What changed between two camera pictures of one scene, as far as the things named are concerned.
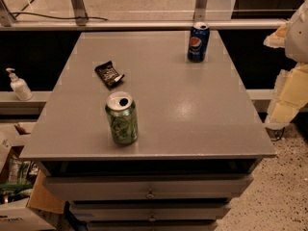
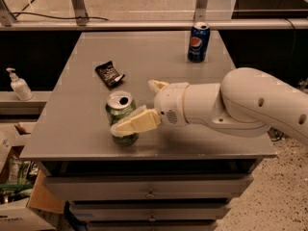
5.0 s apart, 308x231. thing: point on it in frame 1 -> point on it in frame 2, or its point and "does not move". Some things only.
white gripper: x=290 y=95 -> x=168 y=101
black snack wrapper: x=108 y=73 does not move
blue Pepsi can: x=198 y=41 does not move
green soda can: x=123 y=117 does not move
